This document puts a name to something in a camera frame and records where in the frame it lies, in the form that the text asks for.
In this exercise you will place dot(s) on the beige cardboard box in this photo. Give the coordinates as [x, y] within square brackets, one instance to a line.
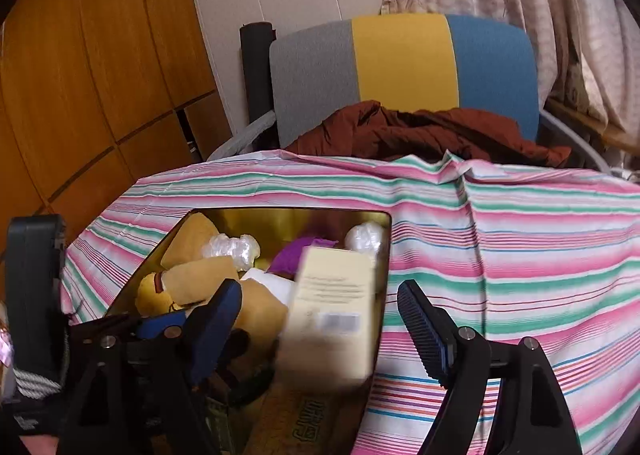
[330, 315]

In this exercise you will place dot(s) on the wooden wardrobe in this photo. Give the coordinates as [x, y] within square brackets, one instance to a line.
[100, 60]

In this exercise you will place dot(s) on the tan sponge piece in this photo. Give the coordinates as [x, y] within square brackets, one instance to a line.
[262, 320]

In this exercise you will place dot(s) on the white tissue pack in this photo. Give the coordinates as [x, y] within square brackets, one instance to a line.
[272, 285]

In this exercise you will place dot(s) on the gold metal tin box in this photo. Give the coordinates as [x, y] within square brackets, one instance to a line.
[280, 222]

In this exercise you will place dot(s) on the striped tablecloth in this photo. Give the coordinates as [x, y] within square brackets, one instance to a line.
[525, 255]

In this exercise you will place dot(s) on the wooden desk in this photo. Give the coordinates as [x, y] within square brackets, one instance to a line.
[600, 127]

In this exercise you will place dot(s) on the yellow plush toy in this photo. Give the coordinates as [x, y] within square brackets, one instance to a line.
[160, 295]

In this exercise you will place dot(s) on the cracker packet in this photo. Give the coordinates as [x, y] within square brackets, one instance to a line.
[300, 425]

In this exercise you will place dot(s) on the purple item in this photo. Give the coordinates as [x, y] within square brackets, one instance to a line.
[292, 257]

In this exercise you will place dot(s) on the maroon cloth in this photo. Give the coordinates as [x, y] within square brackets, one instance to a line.
[425, 135]

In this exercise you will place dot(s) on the black rolled mat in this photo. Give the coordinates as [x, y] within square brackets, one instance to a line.
[256, 70]

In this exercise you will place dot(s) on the yellow sponge cake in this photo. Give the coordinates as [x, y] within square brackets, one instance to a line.
[190, 237]

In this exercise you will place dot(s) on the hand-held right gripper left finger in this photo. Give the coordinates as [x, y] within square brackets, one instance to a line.
[217, 335]

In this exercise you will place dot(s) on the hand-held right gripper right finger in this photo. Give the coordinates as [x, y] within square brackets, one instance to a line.
[427, 335]

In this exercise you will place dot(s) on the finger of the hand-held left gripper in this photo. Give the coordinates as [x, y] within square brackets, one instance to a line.
[152, 326]

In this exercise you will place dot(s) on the grey yellow blue chair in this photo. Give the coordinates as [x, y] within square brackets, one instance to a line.
[400, 60]

